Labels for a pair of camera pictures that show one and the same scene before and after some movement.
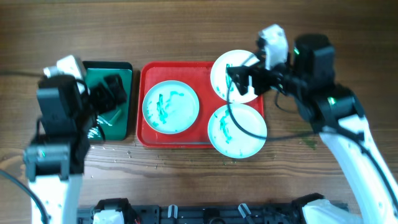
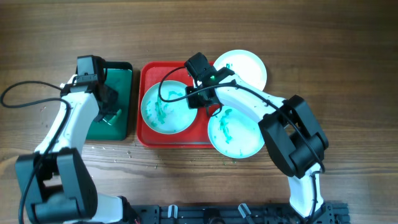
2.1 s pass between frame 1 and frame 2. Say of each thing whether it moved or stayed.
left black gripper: stayed
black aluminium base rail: stayed
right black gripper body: moved
